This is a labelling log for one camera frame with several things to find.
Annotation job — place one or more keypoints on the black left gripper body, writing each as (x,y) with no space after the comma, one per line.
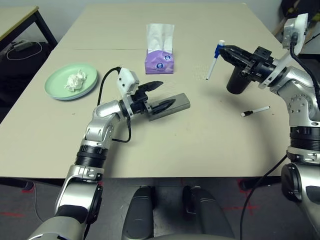
(140,103)

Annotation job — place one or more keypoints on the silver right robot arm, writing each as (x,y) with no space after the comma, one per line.
(300,105)

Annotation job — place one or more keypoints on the white marker with black cap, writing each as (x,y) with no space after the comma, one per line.
(257,110)

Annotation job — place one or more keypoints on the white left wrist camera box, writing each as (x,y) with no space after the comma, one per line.
(126,80)

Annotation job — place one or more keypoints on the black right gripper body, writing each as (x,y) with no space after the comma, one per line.
(260,65)

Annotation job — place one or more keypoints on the grey glasses case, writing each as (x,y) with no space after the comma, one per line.
(181,102)

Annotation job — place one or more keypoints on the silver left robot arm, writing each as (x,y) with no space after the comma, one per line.
(100,120)

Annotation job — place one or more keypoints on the blue plastic plate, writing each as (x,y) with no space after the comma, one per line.
(87,94)

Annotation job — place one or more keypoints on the grey power adapter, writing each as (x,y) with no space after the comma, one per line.
(22,45)

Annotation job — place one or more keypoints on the wooden stool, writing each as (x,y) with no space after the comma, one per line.
(278,26)

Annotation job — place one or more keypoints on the white marker with blue cap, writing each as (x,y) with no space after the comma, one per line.
(212,65)

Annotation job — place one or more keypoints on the grey robot right leg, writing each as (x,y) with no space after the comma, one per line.
(207,215)

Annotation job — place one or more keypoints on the black jacket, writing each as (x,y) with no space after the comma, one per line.
(287,7)

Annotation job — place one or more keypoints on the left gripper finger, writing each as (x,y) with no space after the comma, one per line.
(151,85)
(163,105)

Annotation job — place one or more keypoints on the purple tissue pack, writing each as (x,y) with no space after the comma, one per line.
(160,63)

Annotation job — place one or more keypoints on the beige side table black frame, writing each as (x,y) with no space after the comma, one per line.
(12,17)

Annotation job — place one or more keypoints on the black plastic cup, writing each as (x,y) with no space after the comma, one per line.
(236,83)

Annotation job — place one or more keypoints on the grey robot leg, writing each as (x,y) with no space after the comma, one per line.
(140,215)
(207,215)

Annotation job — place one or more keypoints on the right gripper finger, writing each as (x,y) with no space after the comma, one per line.
(235,60)
(238,51)

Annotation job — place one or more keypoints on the green plastic plate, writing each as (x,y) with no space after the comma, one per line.
(56,82)

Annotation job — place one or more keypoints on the grey robot left leg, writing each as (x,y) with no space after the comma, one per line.
(140,215)

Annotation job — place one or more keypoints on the white tissue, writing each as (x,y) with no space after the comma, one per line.
(75,81)

